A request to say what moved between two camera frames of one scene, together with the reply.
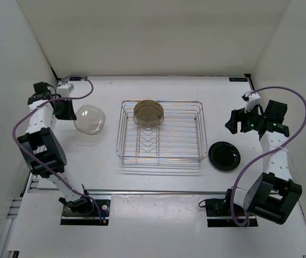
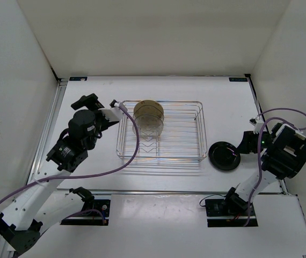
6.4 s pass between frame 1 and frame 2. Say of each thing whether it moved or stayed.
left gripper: moved
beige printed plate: stayed
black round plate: stayed
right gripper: moved
